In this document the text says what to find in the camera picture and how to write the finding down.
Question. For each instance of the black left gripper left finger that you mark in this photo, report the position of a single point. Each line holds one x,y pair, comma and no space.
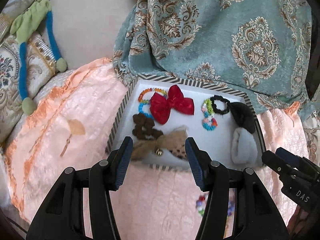
61,214

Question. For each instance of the black scrunchie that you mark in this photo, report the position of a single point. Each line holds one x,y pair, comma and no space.
220,105

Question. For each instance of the brown scrunchie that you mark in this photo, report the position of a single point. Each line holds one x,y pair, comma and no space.
144,128

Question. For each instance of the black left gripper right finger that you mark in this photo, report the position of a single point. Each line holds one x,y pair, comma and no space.
256,216

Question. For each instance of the black fabric bow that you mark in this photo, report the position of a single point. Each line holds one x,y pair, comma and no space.
242,115

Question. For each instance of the teal damask blanket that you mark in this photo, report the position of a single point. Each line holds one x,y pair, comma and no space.
260,47

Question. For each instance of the right hand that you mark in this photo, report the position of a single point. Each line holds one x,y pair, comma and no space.
304,225

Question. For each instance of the striped jewelry box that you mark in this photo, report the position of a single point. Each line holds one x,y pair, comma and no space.
217,142

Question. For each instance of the red bow hair clip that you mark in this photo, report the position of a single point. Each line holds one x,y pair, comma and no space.
160,107

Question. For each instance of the leopard print bow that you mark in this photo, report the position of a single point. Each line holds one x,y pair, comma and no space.
178,150

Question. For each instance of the green and blue plush toy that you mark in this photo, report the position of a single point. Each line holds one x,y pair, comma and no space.
23,27

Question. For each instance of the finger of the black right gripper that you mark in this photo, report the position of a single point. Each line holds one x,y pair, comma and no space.
302,164
279,166

